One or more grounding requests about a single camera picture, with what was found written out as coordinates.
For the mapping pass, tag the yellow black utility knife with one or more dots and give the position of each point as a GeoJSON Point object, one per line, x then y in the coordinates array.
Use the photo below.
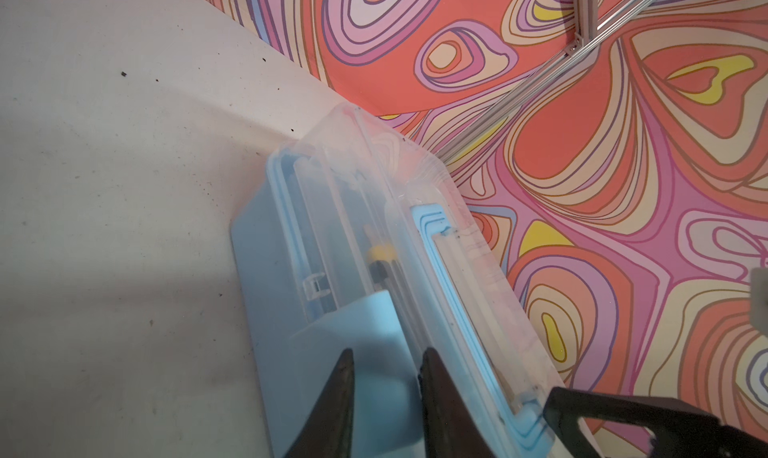
{"type": "Point", "coordinates": [385, 269]}

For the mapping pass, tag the blue plastic tool box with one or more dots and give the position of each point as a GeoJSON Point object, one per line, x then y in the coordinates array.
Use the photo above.
{"type": "Point", "coordinates": [358, 239]}

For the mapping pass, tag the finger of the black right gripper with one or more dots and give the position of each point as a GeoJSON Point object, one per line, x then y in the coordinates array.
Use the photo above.
{"type": "Point", "coordinates": [679, 429]}

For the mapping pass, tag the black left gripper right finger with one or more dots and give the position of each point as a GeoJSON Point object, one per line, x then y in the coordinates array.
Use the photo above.
{"type": "Point", "coordinates": [449, 429]}

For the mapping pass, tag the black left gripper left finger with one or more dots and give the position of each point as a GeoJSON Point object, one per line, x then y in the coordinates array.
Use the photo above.
{"type": "Point", "coordinates": [328, 430]}

